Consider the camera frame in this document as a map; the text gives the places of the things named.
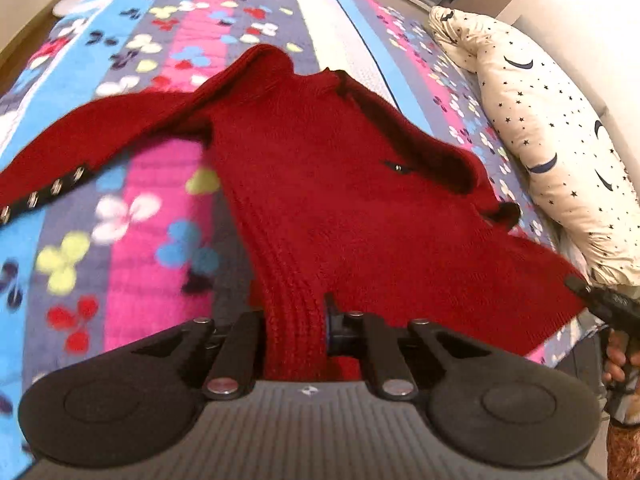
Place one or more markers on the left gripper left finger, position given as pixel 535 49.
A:
pixel 220 362

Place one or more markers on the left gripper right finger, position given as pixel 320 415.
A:
pixel 393 359

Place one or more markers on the red knit sweater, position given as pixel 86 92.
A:
pixel 333 191

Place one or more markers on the person's right hand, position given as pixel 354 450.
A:
pixel 615 357

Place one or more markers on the cream star moon pillow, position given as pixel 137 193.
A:
pixel 575 174

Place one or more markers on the colourful floral striped bedspread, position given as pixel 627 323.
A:
pixel 148 242

